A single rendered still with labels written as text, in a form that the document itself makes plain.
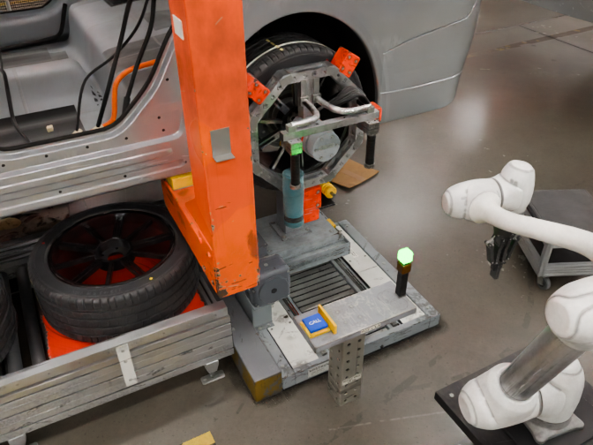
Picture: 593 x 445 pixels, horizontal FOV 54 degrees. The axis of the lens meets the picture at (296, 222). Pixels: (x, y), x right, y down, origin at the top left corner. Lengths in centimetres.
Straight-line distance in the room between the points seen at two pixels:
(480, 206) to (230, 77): 81
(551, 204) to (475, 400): 150
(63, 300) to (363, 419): 123
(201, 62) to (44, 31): 233
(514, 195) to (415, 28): 108
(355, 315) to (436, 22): 134
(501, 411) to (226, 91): 122
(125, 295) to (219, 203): 57
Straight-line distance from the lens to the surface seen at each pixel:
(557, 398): 198
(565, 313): 138
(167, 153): 233
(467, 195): 177
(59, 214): 370
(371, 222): 336
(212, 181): 182
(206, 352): 240
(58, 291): 233
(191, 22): 162
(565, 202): 317
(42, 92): 299
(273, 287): 242
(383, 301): 221
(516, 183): 185
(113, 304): 225
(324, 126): 222
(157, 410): 250
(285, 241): 283
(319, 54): 243
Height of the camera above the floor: 197
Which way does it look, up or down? 36 degrees down
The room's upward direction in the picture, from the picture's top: 1 degrees counter-clockwise
